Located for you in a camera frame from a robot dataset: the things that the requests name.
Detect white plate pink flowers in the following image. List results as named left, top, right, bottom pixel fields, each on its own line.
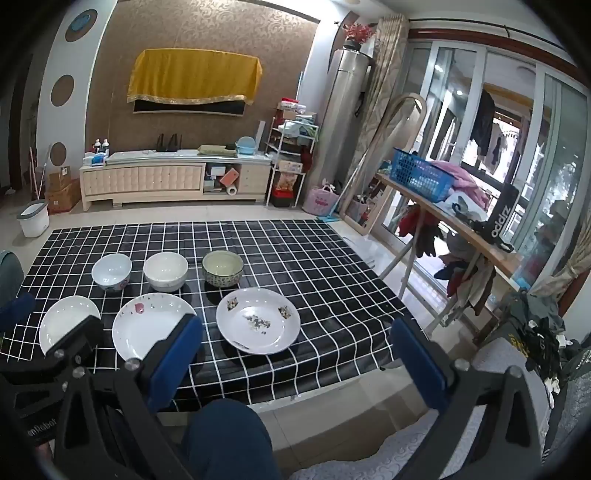
left=111, top=292, right=195, bottom=361

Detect white bowl red emblem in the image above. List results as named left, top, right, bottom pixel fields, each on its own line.
left=91, top=253, right=132, bottom=293

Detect large white bowl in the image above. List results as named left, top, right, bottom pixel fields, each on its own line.
left=143, top=252, right=188, bottom=293

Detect white plate cartoon print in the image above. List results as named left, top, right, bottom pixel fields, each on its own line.
left=216, top=288, right=301, bottom=355

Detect patterned bowl cream inside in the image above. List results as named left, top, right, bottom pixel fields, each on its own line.
left=201, top=250, right=245, bottom=289

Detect plain white plate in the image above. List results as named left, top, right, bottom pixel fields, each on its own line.
left=39, top=295, right=100, bottom=354

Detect person's blue trouser knee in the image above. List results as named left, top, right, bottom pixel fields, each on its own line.
left=180, top=399, right=281, bottom=479

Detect white bucket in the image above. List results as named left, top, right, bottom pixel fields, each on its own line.
left=17, top=200, right=50, bottom=238

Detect cardboard boxes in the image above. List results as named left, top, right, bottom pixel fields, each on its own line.
left=45, top=173, right=81, bottom=214

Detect black white checkered tablecloth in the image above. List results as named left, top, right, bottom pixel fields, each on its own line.
left=1, top=220, right=407, bottom=411

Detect cream TV cabinet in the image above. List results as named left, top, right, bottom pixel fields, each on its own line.
left=79, top=149, right=271, bottom=210

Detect wooden folding table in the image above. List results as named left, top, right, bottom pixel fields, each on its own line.
left=375, top=172, right=523, bottom=342

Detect black adidas bag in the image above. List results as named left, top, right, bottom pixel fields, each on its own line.
left=472, top=183, right=519, bottom=252

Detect light blue plastic basin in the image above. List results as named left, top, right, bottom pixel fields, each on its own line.
left=235, top=136, right=257, bottom=155

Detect pink bag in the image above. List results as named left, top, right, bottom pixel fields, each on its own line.
left=303, top=184, right=339, bottom=217

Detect yellow cloth covered television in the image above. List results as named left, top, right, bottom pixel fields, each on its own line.
left=126, top=48, right=263, bottom=116

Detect pink clothes pile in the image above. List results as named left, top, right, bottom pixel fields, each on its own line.
left=431, top=161, right=489, bottom=209

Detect blue plastic basket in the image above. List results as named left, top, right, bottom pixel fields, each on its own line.
left=390, top=148, right=455, bottom=203

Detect white metal shelf rack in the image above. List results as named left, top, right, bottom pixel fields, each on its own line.
left=264, top=97, right=320, bottom=208

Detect silver standing air conditioner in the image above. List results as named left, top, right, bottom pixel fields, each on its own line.
left=304, top=48, right=373, bottom=192

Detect red artificial flowers vase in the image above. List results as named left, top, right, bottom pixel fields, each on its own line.
left=342, top=22, right=377, bottom=51

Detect beige curtain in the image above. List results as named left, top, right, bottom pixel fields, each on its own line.
left=346, top=14, right=410, bottom=179

